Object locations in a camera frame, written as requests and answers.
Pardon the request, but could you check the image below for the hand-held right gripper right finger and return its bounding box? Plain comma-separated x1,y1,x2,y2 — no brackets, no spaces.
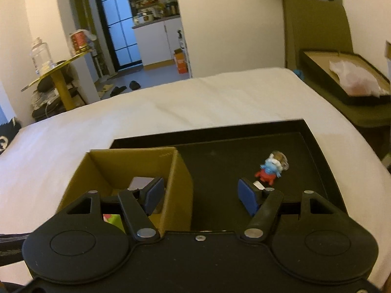
237,177,338,241

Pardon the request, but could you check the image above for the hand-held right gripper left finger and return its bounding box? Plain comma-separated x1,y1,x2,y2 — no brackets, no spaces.
65,176,166,243

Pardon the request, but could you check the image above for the grey cube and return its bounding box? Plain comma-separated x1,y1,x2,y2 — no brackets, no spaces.
128,176,156,190

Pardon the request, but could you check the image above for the cardboard box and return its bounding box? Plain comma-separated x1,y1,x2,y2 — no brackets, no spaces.
56,147,194,236

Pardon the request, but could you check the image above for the blue and red figurine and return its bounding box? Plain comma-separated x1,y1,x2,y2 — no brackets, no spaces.
255,150,290,187

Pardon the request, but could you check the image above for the large black tray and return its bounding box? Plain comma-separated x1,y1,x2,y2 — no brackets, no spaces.
110,118,349,233

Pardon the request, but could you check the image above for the black tray with cardboard liner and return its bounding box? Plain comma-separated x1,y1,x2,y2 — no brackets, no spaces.
299,49,391,106

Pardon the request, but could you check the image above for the yellow round table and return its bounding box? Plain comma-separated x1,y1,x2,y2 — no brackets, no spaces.
21,51,93,111

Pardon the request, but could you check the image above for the white kitchen cabinet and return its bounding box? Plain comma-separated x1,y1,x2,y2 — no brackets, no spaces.
132,17,184,71

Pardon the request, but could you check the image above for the black and white pillow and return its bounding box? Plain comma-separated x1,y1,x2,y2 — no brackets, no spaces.
0,116,22,157

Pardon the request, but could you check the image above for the clear plastic bag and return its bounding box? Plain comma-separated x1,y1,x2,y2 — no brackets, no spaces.
329,60,391,98

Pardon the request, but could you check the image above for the red tin can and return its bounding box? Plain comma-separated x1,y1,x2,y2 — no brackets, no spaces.
69,29,92,55

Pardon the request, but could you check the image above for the black framed glass door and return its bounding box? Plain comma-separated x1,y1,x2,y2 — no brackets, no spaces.
92,0,144,71

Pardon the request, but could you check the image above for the clear glass jar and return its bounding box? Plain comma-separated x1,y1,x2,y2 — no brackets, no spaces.
30,37,57,76

